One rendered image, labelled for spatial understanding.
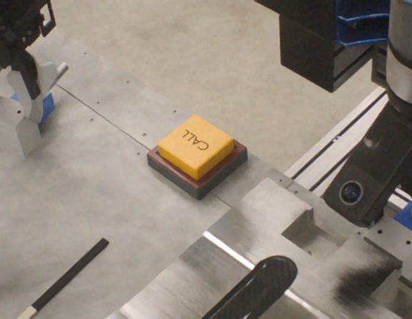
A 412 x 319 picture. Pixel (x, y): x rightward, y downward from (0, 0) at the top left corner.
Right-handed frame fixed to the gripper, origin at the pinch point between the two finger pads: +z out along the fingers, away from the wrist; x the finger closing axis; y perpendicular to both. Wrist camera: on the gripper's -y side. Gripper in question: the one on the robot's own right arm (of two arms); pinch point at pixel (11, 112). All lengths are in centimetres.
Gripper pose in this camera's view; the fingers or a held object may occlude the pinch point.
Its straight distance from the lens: 110.5
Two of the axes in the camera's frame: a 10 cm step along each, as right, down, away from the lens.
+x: -8.8, -3.1, 3.7
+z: 0.8, 6.7, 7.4
